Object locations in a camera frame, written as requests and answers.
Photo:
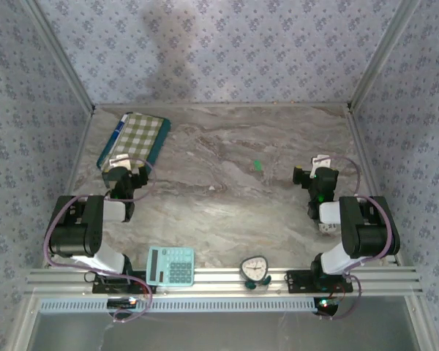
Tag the green key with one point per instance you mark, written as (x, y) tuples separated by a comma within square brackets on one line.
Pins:
[(257, 165)]

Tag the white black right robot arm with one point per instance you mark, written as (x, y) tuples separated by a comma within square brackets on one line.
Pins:
[(366, 226)]

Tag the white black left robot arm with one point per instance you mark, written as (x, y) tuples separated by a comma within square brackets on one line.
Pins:
[(77, 226)]

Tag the green checkered cloth pouch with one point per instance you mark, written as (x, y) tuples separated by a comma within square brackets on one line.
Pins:
[(160, 142)]

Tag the white toy car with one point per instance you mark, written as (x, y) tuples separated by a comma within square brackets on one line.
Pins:
[(327, 227)]

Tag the blue white booklet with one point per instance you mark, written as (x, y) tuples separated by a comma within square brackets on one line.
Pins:
[(118, 129)]

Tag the teal calculator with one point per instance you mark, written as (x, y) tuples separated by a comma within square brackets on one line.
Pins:
[(170, 267)]

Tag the white teal alarm clock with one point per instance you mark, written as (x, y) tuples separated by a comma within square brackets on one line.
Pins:
[(255, 268)]

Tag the black controller board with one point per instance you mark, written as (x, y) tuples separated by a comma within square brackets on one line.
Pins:
[(325, 304), (120, 303)]

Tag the grey metal sheet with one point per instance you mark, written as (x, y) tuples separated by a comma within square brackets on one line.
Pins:
[(219, 332)]

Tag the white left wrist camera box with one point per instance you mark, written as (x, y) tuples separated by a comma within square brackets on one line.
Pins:
[(119, 159)]

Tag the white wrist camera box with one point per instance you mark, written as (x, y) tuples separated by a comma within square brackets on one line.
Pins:
[(321, 161), (119, 159)]

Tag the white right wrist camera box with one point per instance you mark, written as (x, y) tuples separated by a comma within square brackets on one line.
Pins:
[(321, 161)]

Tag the aluminium table side rail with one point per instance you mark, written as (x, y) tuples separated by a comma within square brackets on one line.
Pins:
[(81, 153), (361, 146)]

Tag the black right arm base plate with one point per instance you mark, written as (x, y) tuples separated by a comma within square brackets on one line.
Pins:
[(300, 281)]

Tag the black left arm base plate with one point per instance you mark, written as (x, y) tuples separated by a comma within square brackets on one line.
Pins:
[(106, 285)]

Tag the aluminium mounting rail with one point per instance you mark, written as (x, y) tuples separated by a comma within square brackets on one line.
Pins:
[(219, 278)]

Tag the aluminium frame post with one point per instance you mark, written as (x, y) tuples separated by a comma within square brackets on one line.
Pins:
[(64, 55), (380, 55)]

